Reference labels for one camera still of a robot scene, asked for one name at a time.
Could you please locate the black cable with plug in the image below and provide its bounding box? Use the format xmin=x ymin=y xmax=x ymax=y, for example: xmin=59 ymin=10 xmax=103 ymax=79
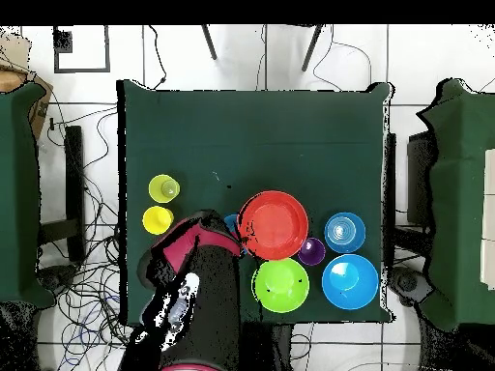
xmin=148 ymin=24 xmax=168 ymax=91

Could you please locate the black box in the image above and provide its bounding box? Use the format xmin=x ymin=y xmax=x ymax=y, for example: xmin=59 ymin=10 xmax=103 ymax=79
xmin=406 ymin=130 xmax=436 ymax=227

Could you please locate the black stand base with knob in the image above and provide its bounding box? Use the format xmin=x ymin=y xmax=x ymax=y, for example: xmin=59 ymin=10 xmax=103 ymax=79
xmin=36 ymin=264 xmax=80 ymax=297

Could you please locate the tangle of cables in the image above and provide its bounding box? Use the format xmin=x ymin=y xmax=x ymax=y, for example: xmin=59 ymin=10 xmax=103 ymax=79
xmin=36 ymin=103 xmax=144 ymax=371

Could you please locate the cardboard box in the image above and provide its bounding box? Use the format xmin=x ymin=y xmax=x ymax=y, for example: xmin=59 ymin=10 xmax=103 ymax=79
xmin=0 ymin=30 xmax=54 ymax=140

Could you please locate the green cloth covered table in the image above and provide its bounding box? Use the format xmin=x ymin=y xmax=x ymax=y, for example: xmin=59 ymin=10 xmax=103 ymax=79
xmin=417 ymin=78 xmax=495 ymax=329
xmin=0 ymin=82 xmax=55 ymax=308

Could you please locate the orange bowl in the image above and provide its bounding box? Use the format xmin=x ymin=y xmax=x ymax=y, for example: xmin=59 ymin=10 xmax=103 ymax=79
xmin=236 ymin=189 xmax=310 ymax=262

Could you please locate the black floor stand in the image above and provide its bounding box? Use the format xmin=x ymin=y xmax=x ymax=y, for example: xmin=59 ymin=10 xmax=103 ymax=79
xmin=37 ymin=125 xmax=87 ymax=264

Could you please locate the small blue bowl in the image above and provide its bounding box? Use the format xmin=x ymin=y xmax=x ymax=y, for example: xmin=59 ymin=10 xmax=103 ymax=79
xmin=323 ymin=212 xmax=367 ymax=255
xmin=222 ymin=213 xmax=248 ymax=256

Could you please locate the large blue bowl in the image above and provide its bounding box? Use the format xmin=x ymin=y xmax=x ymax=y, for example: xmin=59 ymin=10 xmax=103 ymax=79
xmin=321 ymin=253 xmax=380 ymax=311

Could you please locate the black square floor frame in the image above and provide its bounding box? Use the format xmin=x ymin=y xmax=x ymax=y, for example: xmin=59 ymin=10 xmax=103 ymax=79
xmin=52 ymin=24 xmax=111 ymax=74

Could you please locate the purple cup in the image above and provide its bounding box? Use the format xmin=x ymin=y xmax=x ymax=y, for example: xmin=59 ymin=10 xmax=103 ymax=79
xmin=296 ymin=237 xmax=327 ymax=267

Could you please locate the yellow cup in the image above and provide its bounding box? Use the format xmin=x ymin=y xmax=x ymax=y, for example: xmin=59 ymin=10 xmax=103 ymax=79
xmin=147 ymin=174 xmax=182 ymax=205
xmin=141 ymin=205 xmax=175 ymax=236

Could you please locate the green bowl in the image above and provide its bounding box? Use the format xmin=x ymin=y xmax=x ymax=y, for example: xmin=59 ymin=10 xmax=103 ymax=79
xmin=250 ymin=257 xmax=311 ymax=314

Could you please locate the black tripod leg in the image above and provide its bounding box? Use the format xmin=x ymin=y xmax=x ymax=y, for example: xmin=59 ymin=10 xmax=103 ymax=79
xmin=200 ymin=24 xmax=218 ymax=62
xmin=300 ymin=24 xmax=325 ymax=73

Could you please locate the dark green tablecloth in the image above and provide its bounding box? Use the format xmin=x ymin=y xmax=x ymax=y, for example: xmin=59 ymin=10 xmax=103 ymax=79
xmin=116 ymin=79 xmax=395 ymax=326

